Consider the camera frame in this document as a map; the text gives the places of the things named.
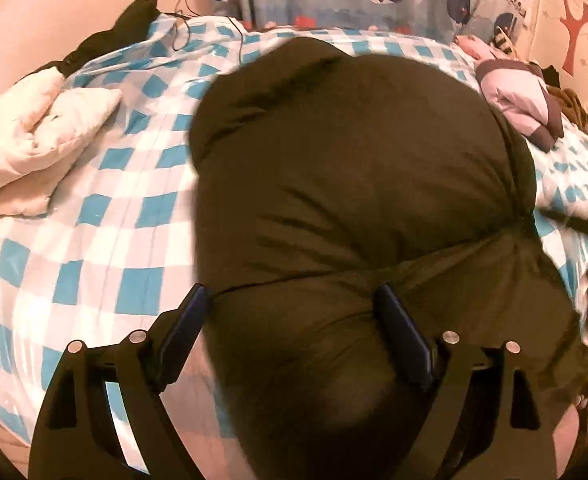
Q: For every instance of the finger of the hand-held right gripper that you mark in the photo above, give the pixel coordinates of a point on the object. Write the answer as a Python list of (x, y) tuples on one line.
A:
[(584, 224)]

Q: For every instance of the white down jacket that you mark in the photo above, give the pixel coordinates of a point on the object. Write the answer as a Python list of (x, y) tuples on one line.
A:
[(23, 145)]

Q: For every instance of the black down jacket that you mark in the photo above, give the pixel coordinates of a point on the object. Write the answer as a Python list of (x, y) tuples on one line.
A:
[(349, 185)]

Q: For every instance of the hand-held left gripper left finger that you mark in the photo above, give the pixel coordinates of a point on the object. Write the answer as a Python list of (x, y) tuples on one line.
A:
[(183, 330)]

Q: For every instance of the blue checked bed cover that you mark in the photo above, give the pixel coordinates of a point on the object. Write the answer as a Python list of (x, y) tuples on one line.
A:
[(123, 185)]

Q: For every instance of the pink and brown garment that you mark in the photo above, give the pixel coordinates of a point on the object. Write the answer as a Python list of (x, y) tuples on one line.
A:
[(514, 95)]

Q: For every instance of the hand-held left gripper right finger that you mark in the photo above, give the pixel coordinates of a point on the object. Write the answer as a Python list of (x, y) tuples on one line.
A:
[(404, 340)]

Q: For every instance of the brown clothes pile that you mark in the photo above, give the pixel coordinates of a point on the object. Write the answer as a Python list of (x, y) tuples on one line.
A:
[(569, 100)]

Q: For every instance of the black garment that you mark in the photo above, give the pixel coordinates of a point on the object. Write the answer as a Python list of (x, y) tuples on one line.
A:
[(123, 30)]

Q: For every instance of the yellow black striped cloth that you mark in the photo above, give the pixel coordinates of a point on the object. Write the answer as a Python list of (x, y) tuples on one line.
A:
[(504, 40)]

